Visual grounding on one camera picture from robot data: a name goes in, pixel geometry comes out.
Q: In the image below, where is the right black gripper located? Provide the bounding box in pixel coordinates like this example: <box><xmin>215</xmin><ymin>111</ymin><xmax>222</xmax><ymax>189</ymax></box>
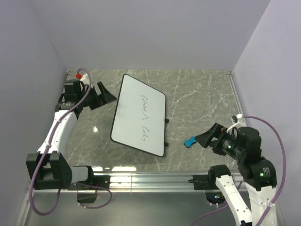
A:
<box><xmin>194</xmin><ymin>121</ymin><xmax>244</xmax><ymax>159</ymax></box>

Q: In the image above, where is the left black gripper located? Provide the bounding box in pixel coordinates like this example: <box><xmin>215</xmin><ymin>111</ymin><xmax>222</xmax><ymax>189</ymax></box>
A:
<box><xmin>78</xmin><ymin>81</ymin><xmax>117</xmax><ymax>110</ymax></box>

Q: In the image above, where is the blue whiteboard eraser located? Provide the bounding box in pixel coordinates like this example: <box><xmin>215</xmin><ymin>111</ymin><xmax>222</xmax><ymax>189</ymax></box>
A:
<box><xmin>184</xmin><ymin>136</ymin><xmax>197</xmax><ymax>148</ymax></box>

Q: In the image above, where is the white whiteboard black frame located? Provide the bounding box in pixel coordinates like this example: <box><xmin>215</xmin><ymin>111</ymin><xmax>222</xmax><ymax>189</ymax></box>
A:
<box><xmin>110</xmin><ymin>74</ymin><xmax>166</xmax><ymax>157</ymax></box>

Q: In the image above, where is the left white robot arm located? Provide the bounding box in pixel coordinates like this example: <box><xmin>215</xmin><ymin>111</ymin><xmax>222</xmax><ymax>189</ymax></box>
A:
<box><xmin>26</xmin><ymin>79</ymin><xmax>117</xmax><ymax>190</ymax></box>

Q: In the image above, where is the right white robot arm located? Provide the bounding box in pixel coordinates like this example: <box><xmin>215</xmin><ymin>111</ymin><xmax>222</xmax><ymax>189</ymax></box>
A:
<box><xmin>195</xmin><ymin>123</ymin><xmax>277</xmax><ymax>226</ymax></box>

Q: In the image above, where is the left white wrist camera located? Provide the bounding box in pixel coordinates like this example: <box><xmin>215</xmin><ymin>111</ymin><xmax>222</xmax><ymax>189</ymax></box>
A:
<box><xmin>76</xmin><ymin>73</ymin><xmax>92</xmax><ymax>86</ymax></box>

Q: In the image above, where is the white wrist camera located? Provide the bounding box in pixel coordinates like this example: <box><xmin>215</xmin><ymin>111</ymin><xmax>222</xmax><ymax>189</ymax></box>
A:
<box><xmin>76</xmin><ymin>73</ymin><xmax>92</xmax><ymax>86</ymax></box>
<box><xmin>227</xmin><ymin>114</ymin><xmax>247</xmax><ymax>134</ymax></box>

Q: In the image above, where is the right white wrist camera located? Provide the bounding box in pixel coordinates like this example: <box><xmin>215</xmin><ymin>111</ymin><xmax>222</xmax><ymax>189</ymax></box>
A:
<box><xmin>227</xmin><ymin>114</ymin><xmax>247</xmax><ymax>134</ymax></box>

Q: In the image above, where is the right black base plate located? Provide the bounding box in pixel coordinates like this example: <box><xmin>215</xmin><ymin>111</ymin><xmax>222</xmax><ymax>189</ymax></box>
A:
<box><xmin>188</xmin><ymin>174</ymin><xmax>217</xmax><ymax>190</ymax></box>

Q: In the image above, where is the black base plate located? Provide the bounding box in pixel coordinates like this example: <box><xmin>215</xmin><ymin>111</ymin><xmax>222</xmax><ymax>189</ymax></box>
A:
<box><xmin>188</xmin><ymin>174</ymin><xmax>217</xmax><ymax>190</ymax></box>
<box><xmin>68</xmin><ymin>175</ymin><xmax>111</xmax><ymax>191</ymax></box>

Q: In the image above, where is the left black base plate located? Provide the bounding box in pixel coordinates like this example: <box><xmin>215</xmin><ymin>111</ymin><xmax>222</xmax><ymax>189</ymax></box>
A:
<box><xmin>68</xmin><ymin>175</ymin><xmax>111</xmax><ymax>191</ymax></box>

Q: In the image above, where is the aluminium mounting rail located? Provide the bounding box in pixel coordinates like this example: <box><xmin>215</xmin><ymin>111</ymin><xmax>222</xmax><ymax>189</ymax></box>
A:
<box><xmin>28</xmin><ymin>171</ymin><xmax>259</xmax><ymax>194</ymax></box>

